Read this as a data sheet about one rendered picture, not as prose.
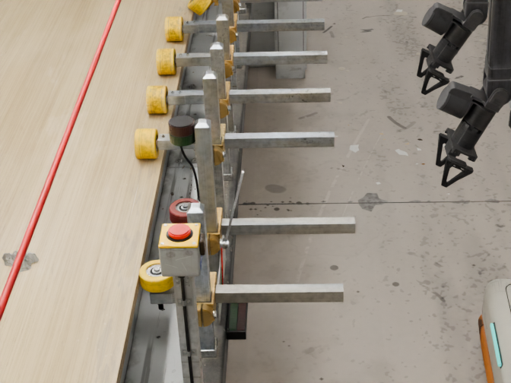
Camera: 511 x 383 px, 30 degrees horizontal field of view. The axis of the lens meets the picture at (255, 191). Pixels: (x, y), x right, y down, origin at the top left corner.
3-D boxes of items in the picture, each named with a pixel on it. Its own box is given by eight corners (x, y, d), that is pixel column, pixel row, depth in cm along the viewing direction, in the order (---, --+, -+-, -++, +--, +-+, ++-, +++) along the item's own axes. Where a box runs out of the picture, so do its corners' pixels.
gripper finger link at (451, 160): (432, 185, 220) (452, 153, 215) (428, 170, 226) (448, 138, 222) (458, 196, 221) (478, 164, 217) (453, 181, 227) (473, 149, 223)
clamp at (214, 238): (223, 223, 242) (222, 207, 239) (220, 255, 230) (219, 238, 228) (201, 223, 242) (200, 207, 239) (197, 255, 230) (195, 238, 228)
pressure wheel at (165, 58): (174, 43, 292) (172, 65, 289) (177, 57, 299) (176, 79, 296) (154, 43, 292) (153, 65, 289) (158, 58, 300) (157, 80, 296)
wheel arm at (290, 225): (354, 229, 237) (354, 214, 235) (355, 236, 235) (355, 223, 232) (180, 230, 239) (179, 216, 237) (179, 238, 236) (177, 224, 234)
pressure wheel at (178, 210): (205, 233, 242) (202, 195, 236) (203, 252, 236) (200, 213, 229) (174, 233, 243) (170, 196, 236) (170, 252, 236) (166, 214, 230)
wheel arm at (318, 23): (324, 26, 315) (324, 16, 313) (324, 30, 312) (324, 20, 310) (173, 30, 317) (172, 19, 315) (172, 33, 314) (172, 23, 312)
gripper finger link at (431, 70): (413, 93, 256) (433, 65, 252) (410, 80, 262) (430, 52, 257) (434, 102, 258) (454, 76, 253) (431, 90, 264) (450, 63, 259)
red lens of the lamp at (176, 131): (196, 123, 219) (195, 115, 218) (194, 136, 214) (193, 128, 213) (170, 124, 219) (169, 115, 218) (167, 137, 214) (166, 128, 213)
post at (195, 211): (217, 368, 225) (204, 200, 199) (216, 379, 222) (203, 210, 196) (202, 368, 225) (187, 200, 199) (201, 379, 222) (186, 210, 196)
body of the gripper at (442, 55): (430, 65, 254) (445, 43, 250) (425, 48, 262) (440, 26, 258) (450, 76, 256) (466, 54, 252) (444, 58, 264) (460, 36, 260)
